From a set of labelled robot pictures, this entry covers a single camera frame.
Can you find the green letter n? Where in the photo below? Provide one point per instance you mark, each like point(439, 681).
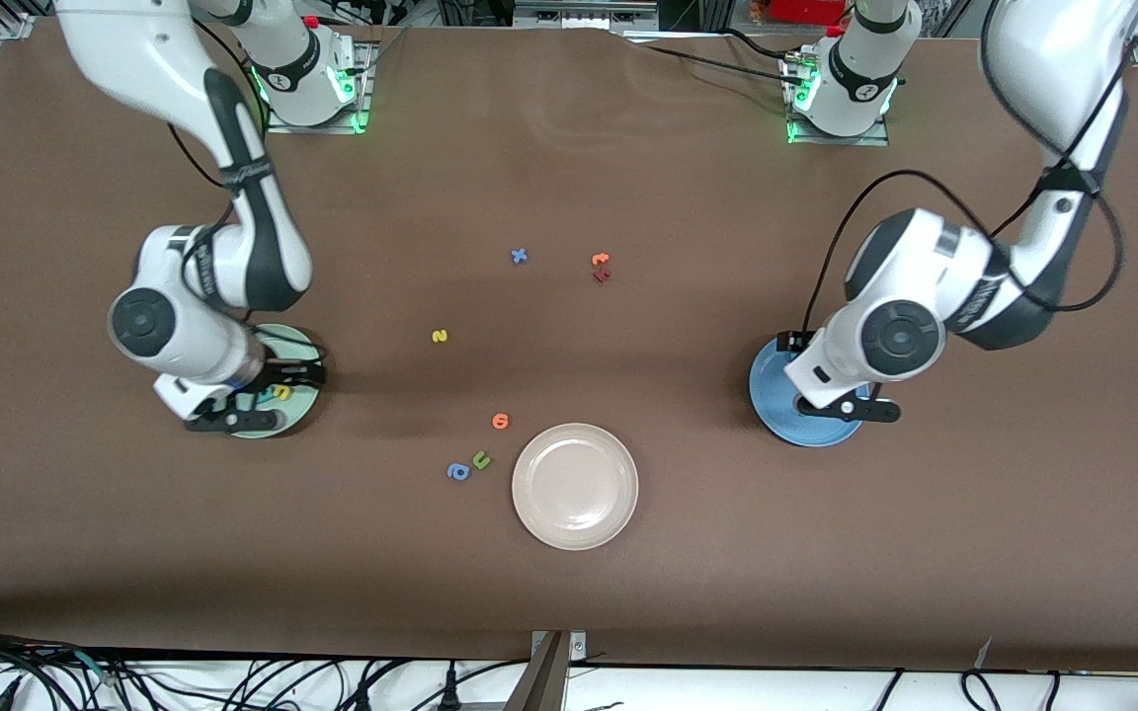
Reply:
point(481, 461)

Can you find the grey power strip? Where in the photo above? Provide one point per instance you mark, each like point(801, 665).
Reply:
point(579, 15)

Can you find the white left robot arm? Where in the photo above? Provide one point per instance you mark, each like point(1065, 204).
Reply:
point(895, 336)

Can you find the red box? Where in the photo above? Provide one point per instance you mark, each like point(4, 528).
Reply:
point(806, 10)

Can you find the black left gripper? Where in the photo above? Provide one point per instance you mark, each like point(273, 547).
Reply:
point(788, 342)

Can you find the beige plate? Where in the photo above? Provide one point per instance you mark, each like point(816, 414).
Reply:
point(575, 486)

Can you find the blue plate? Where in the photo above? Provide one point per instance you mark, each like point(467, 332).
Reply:
point(776, 405)

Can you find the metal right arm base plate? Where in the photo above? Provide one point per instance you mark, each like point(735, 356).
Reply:
point(317, 128)

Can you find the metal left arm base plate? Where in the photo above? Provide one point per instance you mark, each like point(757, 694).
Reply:
point(836, 141)

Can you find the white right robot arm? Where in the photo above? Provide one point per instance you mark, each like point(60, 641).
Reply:
point(174, 326)

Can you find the blue letter a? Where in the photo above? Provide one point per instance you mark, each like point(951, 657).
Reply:
point(457, 473)

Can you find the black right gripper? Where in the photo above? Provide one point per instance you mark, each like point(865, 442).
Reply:
point(284, 375)

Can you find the metal table edge bracket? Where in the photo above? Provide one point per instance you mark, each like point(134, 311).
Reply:
point(549, 671)

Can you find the green plate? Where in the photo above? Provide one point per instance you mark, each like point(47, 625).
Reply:
point(300, 410)

